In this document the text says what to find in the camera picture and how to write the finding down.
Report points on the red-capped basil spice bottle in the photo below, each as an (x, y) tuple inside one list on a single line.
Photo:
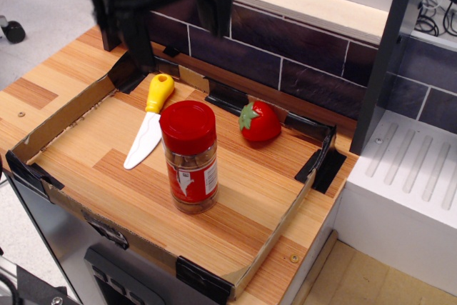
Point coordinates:
[(190, 146)]

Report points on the red toy strawberry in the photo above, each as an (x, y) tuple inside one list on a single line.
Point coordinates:
[(258, 122)]

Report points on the black office chair caster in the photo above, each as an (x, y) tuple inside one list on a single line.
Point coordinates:
[(13, 30)]

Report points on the black toy oven front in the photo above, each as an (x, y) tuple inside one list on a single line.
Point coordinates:
[(121, 282)]

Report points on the white toy sink drainboard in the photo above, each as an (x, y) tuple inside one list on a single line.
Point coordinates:
[(399, 201)]

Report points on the yellow-handled white toy knife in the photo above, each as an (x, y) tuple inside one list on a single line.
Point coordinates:
[(149, 133)]

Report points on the dark grey vertical post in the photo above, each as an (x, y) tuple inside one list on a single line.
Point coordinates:
[(399, 26)]

